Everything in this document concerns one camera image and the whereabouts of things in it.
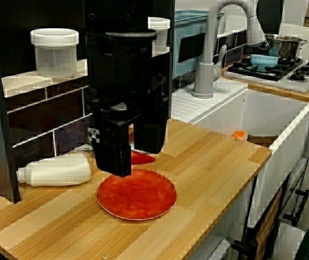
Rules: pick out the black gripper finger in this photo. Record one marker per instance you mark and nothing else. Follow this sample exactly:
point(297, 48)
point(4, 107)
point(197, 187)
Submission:
point(150, 135)
point(112, 151)

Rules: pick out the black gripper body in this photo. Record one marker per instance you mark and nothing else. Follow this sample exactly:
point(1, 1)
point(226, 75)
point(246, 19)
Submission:
point(122, 81)

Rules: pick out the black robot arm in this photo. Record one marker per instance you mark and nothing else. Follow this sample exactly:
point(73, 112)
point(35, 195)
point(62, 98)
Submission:
point(116, 16)

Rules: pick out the brown beans can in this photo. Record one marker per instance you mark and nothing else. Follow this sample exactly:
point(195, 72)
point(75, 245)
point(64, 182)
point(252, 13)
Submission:
point(131, 134)

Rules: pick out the red toy chili pepper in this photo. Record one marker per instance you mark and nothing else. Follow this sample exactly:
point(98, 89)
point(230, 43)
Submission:
point(141, 159)

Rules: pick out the red round plate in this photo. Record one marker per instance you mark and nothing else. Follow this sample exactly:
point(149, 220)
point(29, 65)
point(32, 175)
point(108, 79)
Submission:
point(138, 197)

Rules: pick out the white plastic bottle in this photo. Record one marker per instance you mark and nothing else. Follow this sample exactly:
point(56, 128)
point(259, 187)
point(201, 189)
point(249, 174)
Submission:
point(59, 170)

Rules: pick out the white lidded plastic container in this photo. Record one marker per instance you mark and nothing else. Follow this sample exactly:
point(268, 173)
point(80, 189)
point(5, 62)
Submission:
point(54, 52)
point(158, 29)

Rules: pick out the blue plastic bin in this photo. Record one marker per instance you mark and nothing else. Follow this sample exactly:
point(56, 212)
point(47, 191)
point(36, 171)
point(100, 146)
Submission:
point(189, 62)

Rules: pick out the grey toy faucet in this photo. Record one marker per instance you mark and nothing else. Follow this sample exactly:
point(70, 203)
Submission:
point(206, 78)

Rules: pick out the orange plastic bowl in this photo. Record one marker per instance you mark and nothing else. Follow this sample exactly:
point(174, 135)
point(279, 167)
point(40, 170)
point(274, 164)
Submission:
point(239, 134)

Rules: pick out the white toy sink unit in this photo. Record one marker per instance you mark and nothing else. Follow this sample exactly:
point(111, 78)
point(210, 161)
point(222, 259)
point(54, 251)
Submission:
point(265, 113)

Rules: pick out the light blue bowl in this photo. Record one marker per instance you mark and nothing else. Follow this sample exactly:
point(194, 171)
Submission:
point(264, 61)

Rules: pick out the toy stove top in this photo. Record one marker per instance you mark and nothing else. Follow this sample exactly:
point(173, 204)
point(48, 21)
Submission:
point(279, 81)

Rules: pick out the stainless steel pot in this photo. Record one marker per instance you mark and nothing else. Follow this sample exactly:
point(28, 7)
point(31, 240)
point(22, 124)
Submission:
point(287, 47)

